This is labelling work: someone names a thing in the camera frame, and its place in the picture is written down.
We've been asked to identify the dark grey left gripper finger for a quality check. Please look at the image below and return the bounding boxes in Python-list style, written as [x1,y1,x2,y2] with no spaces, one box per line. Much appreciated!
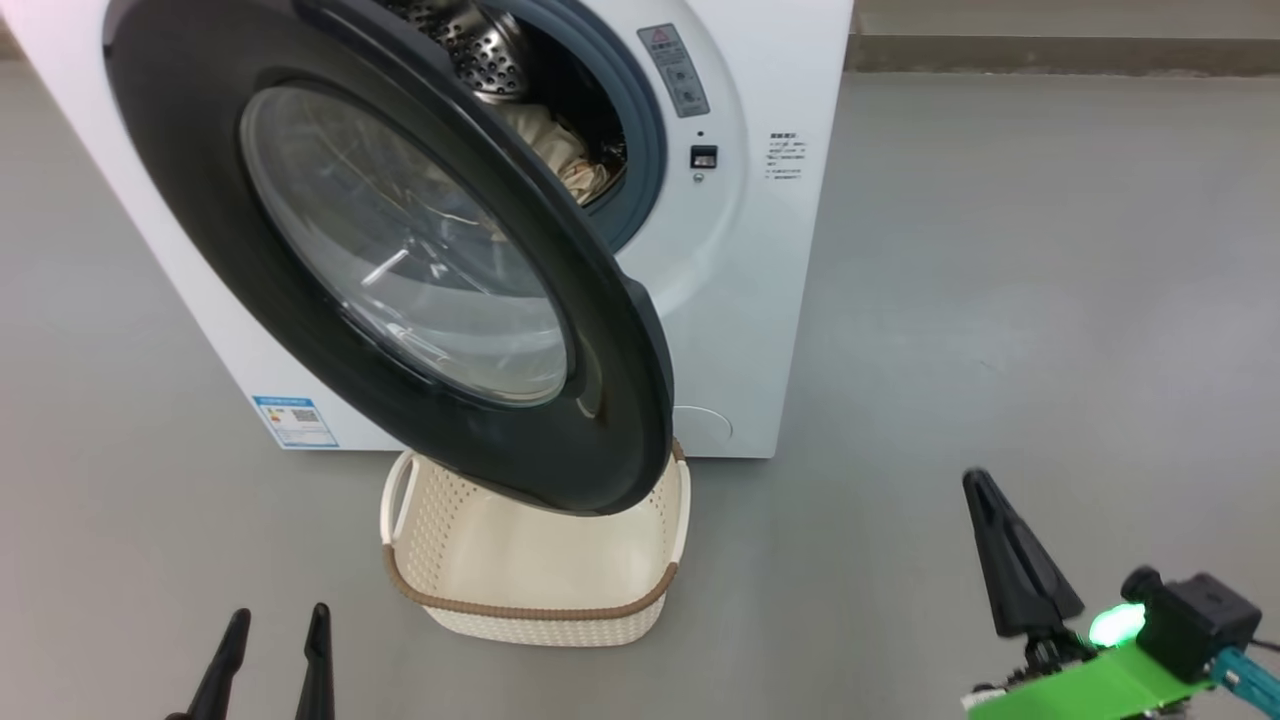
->
[165,608,252,720]
[295,602,337,720]

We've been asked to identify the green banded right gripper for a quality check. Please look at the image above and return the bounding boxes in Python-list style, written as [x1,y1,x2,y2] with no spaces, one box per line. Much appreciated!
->
[962,468,1227,720]

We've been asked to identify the dark round glass washer door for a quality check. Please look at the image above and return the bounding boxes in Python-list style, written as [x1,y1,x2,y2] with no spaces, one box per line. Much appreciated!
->
[105,0,676,517]

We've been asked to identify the cream garment with blue part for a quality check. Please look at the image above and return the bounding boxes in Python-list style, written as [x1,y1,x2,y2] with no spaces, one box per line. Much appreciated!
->
[495,100,627,207]

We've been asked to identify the white front-load washing machine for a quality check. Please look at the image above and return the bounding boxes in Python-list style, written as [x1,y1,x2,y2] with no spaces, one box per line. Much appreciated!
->
[0,0,856,461]

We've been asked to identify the cream perforated laundry basket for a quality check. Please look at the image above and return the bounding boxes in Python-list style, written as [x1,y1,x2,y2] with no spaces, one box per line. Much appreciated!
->
[380,438,692,647]

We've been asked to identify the blue energy label sticker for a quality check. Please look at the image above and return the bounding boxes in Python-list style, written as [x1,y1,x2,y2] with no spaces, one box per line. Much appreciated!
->
[252,395,340,450]

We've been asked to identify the round drain filter cover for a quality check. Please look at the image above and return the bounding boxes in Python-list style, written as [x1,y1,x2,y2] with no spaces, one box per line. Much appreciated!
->
[672,405,734,457]

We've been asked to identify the grey warning sticker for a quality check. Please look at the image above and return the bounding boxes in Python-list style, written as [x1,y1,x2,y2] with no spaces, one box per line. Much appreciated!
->
[638,24,712,120]

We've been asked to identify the teal cable connector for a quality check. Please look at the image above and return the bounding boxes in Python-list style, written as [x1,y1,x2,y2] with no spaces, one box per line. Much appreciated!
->
[1213,645,1280,719]

